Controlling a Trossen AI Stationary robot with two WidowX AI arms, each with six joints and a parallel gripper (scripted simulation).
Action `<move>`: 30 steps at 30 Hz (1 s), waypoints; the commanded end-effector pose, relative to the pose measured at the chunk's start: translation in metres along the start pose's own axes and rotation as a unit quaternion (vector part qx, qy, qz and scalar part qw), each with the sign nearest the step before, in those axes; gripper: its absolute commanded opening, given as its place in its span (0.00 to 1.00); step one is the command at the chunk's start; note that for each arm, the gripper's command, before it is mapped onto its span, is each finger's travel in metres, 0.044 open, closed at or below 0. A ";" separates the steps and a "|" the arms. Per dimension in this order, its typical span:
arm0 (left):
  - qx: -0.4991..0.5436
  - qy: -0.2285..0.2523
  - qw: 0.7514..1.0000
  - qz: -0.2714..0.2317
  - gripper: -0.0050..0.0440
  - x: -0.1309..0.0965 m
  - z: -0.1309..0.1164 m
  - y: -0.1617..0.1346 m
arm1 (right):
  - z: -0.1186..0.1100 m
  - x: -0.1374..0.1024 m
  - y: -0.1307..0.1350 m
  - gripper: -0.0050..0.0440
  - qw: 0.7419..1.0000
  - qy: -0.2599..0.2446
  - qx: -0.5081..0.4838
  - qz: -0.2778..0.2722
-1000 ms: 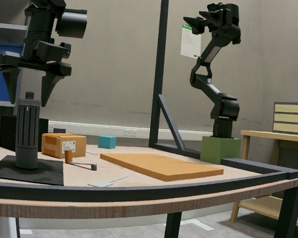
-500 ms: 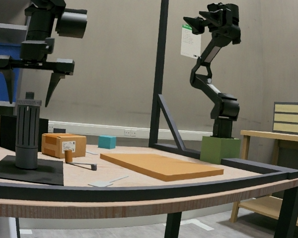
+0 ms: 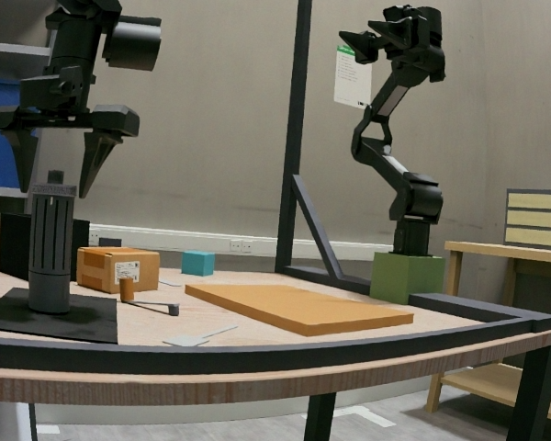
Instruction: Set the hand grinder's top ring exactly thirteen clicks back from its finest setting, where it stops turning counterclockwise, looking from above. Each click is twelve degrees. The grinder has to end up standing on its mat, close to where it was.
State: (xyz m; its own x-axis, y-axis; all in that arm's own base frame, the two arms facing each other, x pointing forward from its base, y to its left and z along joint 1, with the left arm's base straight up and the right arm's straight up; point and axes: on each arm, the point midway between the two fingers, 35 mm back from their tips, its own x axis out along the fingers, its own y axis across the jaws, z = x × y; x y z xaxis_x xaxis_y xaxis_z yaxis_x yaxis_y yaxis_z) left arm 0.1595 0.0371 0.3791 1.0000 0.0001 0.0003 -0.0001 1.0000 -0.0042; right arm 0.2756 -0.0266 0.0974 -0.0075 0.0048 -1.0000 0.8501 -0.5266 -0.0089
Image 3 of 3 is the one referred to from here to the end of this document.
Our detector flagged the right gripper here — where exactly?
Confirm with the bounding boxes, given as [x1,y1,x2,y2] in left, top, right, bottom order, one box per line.
[0,57,140,198]

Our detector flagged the teal box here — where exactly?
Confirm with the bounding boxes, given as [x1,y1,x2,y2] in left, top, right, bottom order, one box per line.
[181,251,215,277]

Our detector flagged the dark grey metal post with diagonal brace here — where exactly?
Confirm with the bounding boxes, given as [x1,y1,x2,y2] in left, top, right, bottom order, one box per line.
[275,0,345,278]

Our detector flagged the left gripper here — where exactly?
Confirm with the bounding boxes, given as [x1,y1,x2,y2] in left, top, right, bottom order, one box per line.
[339,16,430,66]

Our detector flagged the wooden cutting board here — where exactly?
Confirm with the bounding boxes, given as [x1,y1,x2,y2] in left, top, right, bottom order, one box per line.
[185,284,414,337]

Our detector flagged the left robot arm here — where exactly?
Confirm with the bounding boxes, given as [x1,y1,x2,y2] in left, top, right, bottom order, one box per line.
[351,5,446,257]

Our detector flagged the brown cardboard box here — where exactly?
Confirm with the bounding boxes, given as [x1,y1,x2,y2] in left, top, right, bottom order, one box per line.
[76,247,160,294]

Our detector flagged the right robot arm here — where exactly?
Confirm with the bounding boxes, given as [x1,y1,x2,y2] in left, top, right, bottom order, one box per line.
[19,0,162,109]

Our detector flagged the black rectangular mat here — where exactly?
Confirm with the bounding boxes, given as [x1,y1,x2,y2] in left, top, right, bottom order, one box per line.
[0,287,118,345]

